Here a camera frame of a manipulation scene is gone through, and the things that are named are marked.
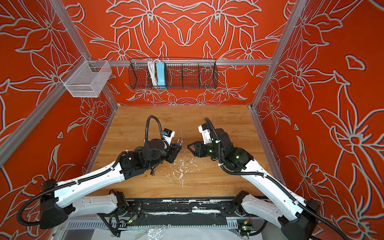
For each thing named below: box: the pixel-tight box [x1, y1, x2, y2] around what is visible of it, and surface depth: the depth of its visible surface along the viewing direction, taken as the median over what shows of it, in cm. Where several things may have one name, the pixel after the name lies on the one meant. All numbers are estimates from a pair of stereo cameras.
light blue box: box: [156, 62, 166, 86], surface depth 92 cm
